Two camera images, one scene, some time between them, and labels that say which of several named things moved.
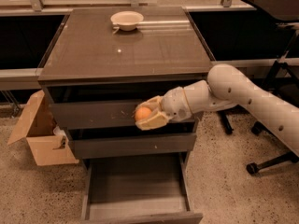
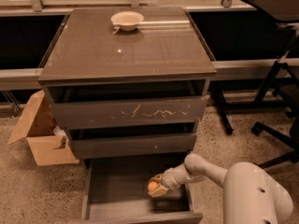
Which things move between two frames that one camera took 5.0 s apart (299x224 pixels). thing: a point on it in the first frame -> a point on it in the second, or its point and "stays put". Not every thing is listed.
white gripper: x=175 y=105 -> x=170 y=177
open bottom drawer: x=137 y=189 stays put
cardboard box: x=49 y=143 stays put
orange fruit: x=143 y=113 -> x=152 y=186
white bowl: x=126 y=21 stays put
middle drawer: x=93 y=147 stays put
